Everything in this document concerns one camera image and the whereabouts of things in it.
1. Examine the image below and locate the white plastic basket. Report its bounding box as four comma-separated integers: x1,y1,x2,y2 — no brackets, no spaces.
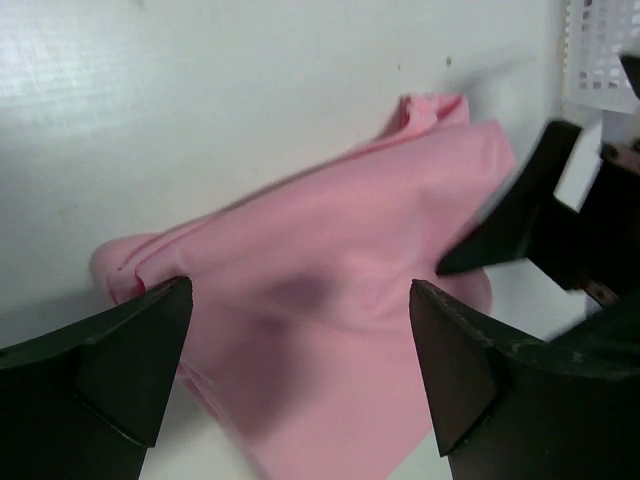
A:
564,0,639,114

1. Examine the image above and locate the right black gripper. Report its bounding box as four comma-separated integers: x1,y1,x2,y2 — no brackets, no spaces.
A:
435,51,640,346

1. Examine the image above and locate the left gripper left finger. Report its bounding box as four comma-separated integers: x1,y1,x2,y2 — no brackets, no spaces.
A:
1,277,193,480

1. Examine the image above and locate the pink t-shirt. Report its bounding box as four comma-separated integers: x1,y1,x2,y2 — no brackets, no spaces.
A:
92,94,515,479

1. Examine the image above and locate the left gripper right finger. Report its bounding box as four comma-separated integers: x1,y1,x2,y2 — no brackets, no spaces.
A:
410,280,639,479

